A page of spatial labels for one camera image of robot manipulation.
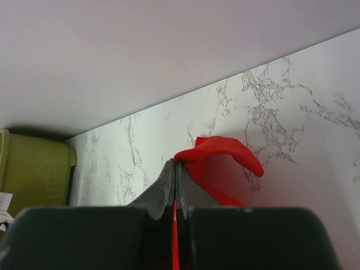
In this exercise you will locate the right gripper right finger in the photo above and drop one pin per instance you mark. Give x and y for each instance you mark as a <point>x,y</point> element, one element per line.
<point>295,239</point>

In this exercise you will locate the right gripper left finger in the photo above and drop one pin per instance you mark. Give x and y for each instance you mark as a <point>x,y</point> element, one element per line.
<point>135,236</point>

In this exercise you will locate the red t-shirt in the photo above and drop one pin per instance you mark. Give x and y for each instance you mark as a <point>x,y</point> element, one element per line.
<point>225,154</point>

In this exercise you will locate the olive green plastic bin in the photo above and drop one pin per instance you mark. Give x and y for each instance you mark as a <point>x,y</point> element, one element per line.
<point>35,171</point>

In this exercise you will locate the white garment in bin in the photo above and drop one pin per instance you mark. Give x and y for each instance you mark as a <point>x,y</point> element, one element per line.
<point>5,218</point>

